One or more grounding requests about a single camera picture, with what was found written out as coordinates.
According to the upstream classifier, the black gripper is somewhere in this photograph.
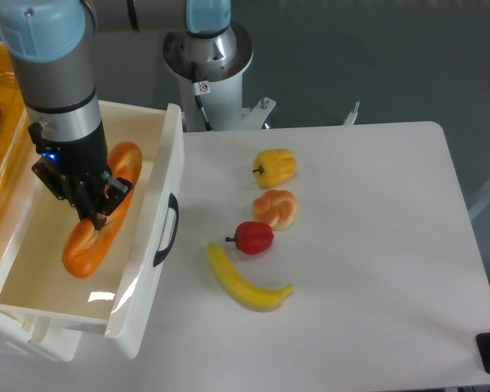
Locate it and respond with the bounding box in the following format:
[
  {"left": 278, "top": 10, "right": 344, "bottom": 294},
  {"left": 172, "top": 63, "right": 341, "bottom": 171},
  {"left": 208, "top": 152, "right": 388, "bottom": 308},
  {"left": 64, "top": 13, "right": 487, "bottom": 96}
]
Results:
[{"left": 28, "top": 122, "right": 133, "bottom": 230}]

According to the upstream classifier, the long orange bread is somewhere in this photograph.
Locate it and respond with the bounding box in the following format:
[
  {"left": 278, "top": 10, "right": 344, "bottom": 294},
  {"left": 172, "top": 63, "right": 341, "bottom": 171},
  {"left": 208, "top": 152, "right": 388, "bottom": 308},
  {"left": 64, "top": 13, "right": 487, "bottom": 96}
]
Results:
[{"left": 62, "top": 141, "right": 142, "bottom": 278}]

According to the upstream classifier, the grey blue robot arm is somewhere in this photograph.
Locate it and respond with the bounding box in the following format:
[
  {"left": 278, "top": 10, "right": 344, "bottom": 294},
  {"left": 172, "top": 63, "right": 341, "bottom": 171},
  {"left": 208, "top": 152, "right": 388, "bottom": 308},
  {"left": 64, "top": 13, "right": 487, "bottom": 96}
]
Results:
[{"left": 0, "top": 1, "right": 231, "bottom": 229}]

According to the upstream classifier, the white open drawer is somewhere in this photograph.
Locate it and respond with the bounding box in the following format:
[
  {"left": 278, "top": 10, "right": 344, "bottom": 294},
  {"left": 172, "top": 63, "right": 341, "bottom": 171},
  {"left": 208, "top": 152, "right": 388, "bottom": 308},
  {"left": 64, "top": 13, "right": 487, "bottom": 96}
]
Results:
[{"left": 1, "top": 101, "right": 184, "bottom": 359}]

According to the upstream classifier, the white drawer cabinet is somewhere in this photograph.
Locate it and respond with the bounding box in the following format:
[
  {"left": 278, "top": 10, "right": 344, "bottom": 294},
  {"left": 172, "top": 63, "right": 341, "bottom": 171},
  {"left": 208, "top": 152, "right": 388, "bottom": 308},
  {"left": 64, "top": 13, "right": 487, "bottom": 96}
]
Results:
[{"left": 0, "top": 116, "right": 81, "bottom": 362}]

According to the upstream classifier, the knotted bread roll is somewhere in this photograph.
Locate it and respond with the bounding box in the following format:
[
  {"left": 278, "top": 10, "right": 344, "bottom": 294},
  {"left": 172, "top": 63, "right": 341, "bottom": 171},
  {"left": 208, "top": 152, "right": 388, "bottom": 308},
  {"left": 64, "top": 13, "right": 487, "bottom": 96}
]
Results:
[{"left": 252, "top": 189, "right": 298, "bottom": 230}]

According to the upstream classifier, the red bell pepper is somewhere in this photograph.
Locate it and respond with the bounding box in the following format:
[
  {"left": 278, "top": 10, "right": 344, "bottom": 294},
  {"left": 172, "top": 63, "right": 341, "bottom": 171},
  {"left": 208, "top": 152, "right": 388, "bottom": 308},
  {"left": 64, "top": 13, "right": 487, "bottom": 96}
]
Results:
[{"left": 225, "top": 221, "right": 274, "bottom": 255}]

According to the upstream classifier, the yellow bell pepper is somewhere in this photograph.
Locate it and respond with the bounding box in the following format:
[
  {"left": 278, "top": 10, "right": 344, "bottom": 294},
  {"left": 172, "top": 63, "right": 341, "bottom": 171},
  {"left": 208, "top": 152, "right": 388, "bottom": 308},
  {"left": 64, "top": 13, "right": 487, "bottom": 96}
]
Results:
[{"left": 252, "top": 149, "right": 297, "bottom": 189}]

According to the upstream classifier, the yellow banana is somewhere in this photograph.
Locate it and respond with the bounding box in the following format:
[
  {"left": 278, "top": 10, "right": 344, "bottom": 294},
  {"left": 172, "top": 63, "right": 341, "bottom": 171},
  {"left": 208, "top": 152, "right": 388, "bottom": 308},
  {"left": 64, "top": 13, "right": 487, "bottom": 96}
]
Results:
[{"left": 206, "top": 242, "right": 293, "bottom": 311}]

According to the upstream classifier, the black drawer handle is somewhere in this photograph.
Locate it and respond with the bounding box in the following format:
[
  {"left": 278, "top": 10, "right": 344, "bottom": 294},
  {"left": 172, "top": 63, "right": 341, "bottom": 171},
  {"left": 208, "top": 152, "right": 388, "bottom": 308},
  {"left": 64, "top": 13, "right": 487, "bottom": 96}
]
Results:
[{"left": 152, "top": 193, "right": 180, "bottom": 268}]

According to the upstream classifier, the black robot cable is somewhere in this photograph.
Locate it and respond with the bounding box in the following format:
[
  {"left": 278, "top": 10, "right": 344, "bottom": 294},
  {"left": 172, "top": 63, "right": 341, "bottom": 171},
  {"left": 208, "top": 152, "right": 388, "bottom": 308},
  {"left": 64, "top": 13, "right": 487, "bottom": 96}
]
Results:
[{"left": 190, "top": 60, "right": 216, "bottom": 132}]

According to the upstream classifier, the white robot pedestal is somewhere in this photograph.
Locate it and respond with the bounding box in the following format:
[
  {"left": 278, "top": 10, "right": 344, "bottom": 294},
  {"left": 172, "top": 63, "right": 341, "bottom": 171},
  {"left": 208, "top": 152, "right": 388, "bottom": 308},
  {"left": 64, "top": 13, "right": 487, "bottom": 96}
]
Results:
[{"left": 163, "top": 21, "right": 253, "bottom": 132}]

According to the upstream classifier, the white table bracket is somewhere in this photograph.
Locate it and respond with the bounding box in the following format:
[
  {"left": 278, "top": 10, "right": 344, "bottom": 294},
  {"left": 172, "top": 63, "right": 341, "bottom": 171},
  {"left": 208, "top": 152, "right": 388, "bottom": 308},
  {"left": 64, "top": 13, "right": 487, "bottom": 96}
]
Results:
[{"left": 240, "top": 96, "right": 277, "bottom": 130}]

